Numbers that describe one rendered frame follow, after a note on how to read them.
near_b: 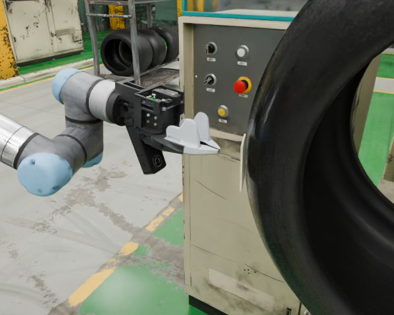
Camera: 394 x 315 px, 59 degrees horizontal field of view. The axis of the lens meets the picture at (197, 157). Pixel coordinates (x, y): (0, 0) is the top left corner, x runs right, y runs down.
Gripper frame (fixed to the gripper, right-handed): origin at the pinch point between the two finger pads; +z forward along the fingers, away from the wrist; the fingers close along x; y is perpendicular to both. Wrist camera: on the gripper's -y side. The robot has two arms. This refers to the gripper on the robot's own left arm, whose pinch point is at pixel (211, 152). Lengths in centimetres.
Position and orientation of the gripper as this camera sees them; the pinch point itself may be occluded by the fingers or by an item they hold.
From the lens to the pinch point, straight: 57.6
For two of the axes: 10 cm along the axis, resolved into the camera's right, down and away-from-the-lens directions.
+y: 1.0, -8.6, -5.1
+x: 5.3, -3.8, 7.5
